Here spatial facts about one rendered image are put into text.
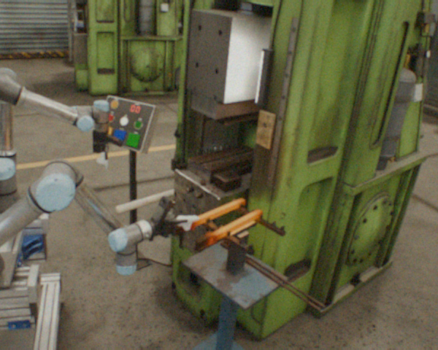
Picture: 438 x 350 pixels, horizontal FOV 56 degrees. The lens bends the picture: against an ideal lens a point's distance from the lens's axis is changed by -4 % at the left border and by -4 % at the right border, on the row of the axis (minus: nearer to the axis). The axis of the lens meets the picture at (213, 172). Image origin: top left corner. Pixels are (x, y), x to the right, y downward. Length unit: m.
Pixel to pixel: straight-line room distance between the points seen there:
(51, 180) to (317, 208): 1.53
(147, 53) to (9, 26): 3.75
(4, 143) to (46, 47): 7.69
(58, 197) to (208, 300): 1.36
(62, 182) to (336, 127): 1.41
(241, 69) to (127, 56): 4.86
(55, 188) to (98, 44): 5.52
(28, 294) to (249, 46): 1.45
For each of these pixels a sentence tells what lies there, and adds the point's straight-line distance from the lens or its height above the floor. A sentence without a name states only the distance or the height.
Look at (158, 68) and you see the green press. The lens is 6.94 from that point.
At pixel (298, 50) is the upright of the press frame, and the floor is 1.66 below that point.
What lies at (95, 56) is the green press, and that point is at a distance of 6.80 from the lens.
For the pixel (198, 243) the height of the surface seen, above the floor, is 0.99.
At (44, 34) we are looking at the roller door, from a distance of 9.80.
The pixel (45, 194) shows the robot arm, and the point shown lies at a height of 1.26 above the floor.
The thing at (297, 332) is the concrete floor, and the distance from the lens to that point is 2.76.
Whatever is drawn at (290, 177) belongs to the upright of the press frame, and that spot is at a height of 1.09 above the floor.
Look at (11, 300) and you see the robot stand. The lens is 1.88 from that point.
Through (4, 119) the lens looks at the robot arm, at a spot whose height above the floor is 1.23.
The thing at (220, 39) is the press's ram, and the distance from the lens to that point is 2.01.
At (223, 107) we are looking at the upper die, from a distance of 2.09.
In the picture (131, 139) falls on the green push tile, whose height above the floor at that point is 1.01.
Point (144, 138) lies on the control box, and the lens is 2.45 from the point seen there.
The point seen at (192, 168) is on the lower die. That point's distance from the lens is 2.32.
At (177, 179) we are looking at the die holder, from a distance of 2.35.
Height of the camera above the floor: 1.94
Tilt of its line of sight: 26 degrees down
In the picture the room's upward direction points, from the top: 5 degrees clockwise
